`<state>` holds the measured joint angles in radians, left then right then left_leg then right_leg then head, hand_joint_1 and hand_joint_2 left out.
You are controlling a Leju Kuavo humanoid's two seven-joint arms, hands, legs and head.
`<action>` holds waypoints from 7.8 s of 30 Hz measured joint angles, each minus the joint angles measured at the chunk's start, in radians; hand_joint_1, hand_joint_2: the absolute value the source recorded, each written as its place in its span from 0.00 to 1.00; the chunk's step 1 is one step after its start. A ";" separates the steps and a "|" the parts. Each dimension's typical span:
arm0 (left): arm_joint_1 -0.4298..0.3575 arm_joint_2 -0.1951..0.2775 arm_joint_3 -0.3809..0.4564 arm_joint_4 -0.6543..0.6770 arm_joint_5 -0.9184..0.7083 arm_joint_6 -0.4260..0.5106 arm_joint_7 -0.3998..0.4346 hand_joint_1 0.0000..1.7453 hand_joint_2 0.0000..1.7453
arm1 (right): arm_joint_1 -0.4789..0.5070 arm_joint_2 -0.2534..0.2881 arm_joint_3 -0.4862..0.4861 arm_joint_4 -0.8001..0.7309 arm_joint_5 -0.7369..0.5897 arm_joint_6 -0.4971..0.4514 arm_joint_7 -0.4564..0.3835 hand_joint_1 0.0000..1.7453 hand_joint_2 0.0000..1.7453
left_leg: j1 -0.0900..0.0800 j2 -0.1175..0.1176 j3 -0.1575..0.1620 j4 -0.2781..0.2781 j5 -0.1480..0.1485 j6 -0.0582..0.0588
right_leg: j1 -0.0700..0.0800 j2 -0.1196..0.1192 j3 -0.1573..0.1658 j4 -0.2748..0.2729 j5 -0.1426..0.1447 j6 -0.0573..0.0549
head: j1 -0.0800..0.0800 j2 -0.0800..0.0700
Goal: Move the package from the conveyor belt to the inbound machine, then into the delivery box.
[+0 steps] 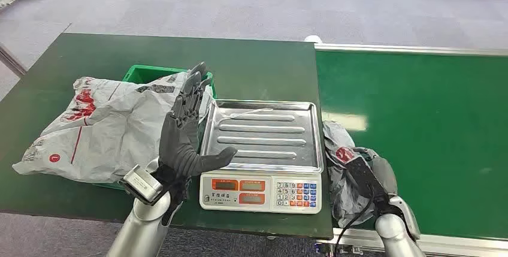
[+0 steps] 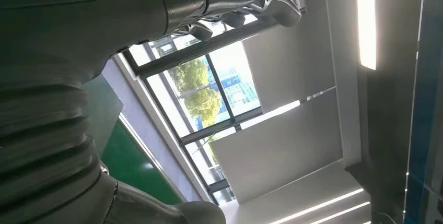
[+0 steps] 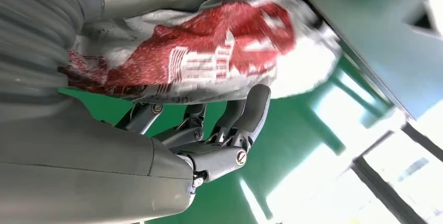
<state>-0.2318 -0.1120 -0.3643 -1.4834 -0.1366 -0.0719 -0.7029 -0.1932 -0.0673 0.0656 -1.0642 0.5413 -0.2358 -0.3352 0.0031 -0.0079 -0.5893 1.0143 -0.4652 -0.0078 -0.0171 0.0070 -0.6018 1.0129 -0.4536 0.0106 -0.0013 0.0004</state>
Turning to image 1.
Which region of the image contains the green conveyor belt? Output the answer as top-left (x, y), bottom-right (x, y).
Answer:
top-left (315, 50), bottom-right (508, 241)

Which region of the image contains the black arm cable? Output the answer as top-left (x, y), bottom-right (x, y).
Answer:
top-left (334, 191), bottom-right (377, 257)

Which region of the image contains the small grey courier bag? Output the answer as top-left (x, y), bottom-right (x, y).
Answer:
top-left (322, 120), bottom-right (383, 229)

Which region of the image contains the white electronic scale body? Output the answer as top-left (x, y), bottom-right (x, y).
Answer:
top-left (199, 170), bottom-right (323, 214)

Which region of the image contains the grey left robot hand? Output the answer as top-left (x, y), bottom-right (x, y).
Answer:
top-left (158, 62), bottom-right (238, 179)

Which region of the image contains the steel scale tray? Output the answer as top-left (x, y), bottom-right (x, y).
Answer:
top-left (200, 99), bottom-right (324, 174)

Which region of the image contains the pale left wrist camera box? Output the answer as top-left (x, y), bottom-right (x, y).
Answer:
top-left (119, 164), bottom-right (164, 206)

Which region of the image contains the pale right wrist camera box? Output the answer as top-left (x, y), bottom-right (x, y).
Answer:
top-left (388, 195), bottom-right (422, 241)

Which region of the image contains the aluminium conveyor rail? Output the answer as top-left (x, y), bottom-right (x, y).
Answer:
top-left (315, 43), bottom-right (508, 57)

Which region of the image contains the green plastic bin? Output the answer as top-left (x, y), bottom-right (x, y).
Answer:
top-left (93, 64), bottom-right (217, 191)

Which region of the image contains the large grey courier bag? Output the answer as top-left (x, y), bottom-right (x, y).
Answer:
top-left (11, 70), bottom-right (215, 185)

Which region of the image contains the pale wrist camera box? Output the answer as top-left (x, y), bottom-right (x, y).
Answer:
top-left (388, 195), bottom-right (422, 241)
top-left (119, 164), bottom-right (164, 206)

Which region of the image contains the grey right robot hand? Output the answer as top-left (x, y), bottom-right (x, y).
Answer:
top-left (345, 148), bottom-right (398, 209)

